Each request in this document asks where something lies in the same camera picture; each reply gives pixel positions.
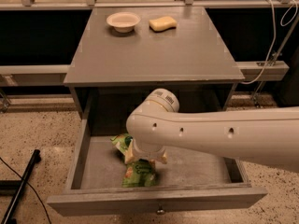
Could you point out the metal railing frame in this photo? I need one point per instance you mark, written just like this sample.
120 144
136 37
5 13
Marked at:
39 37

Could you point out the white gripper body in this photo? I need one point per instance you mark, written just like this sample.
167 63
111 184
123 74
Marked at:
148 152

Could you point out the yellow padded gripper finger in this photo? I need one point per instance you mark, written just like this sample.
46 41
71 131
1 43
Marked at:
161 157
129 156

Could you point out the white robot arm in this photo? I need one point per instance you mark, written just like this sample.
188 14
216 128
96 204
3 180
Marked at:
264 136

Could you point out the open grey top drawer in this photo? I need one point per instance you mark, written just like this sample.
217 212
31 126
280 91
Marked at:
190 180

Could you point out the white paper bowl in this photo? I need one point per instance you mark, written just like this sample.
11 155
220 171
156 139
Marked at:
123 22

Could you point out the black stand leg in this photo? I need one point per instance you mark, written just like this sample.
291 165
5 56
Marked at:
18 187

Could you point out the round metal drawer knob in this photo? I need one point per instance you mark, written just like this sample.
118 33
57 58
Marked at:
160 211

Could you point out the green rice chip bag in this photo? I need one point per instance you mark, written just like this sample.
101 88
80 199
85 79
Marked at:
139 173

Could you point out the yellow sponge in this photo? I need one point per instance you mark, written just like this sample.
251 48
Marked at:
162 24

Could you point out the grey cabinet with counter top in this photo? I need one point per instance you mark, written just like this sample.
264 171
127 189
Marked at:
191 60

